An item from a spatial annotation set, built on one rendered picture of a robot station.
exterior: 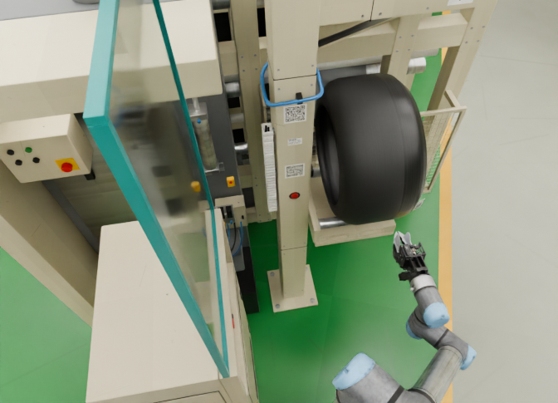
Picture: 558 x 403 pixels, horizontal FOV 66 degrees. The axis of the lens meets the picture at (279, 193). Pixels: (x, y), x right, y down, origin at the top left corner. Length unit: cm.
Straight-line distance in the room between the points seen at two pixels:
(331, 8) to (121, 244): 102
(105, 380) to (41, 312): 174
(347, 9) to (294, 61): 34
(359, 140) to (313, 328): 143
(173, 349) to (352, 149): 83
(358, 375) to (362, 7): 112
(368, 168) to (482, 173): 206
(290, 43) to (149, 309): 86
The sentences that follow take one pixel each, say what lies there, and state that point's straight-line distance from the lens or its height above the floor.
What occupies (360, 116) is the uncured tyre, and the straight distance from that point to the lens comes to 149.
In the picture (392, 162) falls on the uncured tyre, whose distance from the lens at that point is 150.
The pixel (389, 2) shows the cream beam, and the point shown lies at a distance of 159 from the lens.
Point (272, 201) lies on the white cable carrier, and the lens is 178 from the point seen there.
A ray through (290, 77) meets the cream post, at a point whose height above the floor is 166.
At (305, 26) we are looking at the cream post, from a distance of 122.
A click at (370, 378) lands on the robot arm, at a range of 119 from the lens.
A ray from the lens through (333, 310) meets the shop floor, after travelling 267.
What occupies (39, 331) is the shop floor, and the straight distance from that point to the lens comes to 300.
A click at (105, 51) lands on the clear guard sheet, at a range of 49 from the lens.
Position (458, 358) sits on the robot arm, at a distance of 147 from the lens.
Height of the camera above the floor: 248
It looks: 54 degrees down
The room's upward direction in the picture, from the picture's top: 2 degrees counter-clockwise
